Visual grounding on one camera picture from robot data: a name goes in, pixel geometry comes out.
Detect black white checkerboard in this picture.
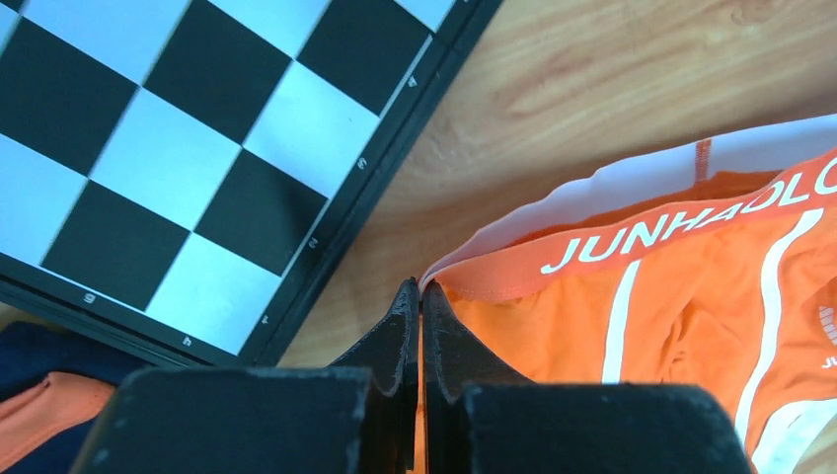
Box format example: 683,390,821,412
1,0,499,365

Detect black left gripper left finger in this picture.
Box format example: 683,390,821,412
72,279,419,473

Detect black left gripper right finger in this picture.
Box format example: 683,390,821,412
421,282,751,473

